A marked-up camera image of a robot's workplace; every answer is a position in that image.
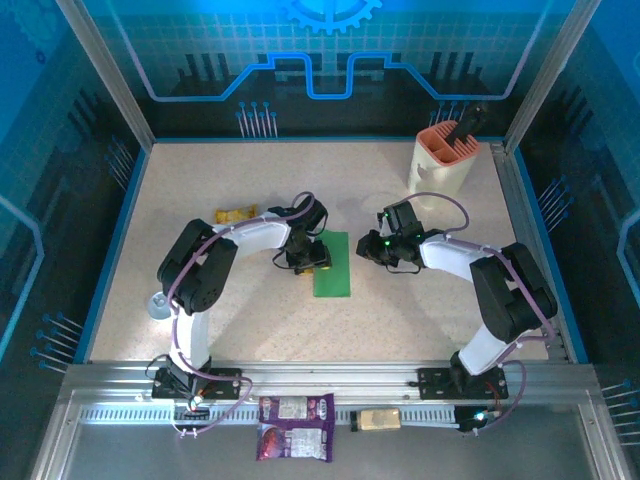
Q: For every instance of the yellow snack packet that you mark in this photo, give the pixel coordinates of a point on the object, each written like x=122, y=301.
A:
x=235, y=214

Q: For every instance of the grey metal shelf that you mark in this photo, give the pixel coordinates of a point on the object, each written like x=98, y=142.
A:
x=450, y=455

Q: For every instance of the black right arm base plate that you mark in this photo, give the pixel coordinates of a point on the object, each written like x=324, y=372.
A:
x=435, y=382

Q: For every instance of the green paper sheet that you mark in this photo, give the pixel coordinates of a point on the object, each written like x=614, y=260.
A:
x=335, y=280

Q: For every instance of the control board with led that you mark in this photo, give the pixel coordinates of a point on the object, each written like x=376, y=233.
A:
x=192, y=406
x=470, y=420

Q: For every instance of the short aluminium side rail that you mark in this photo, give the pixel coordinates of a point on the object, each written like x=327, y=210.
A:
x=520, y=210

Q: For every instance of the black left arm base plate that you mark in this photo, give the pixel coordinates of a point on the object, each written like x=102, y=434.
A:
x=225, y=382

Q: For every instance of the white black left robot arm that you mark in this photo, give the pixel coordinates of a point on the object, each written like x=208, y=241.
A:
x=250, y=240

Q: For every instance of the right control board with LED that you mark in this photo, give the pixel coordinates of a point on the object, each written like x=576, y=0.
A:
x=470, y=420

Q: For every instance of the small grey cup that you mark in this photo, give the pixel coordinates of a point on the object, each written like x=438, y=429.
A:
x=157, y=305

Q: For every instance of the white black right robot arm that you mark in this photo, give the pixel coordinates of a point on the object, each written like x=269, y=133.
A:
x=450, y=260

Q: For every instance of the beige knife holder orange top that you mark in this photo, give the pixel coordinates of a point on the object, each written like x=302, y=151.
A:
x=440, y=177

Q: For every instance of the long aluminium frame rail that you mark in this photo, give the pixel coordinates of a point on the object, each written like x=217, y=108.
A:
x=325, y=375

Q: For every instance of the left control board with LED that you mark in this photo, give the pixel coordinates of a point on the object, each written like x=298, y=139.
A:
x=192, y=406

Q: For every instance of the tan block with black cap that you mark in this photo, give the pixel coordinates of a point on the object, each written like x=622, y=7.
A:
x=380, y=419

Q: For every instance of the aluminium frame post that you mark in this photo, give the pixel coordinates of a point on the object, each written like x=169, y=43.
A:
x=100, y=70
x=552, y=70

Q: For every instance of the purple snack bag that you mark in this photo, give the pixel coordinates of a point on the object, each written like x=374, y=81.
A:
x=295, y=442
x=295, y=407

